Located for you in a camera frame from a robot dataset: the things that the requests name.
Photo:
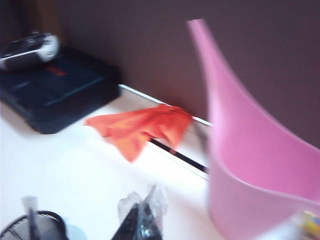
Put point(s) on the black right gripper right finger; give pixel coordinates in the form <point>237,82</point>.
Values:
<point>151,217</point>

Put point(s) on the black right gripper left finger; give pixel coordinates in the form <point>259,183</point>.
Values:
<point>130,222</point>

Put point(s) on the clear black-ink gel pen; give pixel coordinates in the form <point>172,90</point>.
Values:
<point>31,215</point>

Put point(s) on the black mesh pen basket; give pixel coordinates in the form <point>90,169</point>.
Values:
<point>45,227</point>

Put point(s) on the orange microfibre cloth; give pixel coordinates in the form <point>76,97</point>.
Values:
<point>142,130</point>

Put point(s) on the pink plastic watering can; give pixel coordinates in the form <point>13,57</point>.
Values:
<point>250,140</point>

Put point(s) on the black plastic tool case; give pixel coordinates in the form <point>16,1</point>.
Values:
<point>55,100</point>

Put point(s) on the yellow snack bag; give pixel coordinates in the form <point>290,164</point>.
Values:
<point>308,225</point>

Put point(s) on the brown desk partition panel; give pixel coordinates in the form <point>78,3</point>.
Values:
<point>162,50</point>

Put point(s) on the white grey handheld device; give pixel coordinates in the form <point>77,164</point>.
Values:
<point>27,51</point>

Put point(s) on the silver aluminium desk rail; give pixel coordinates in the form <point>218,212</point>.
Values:
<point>185,160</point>

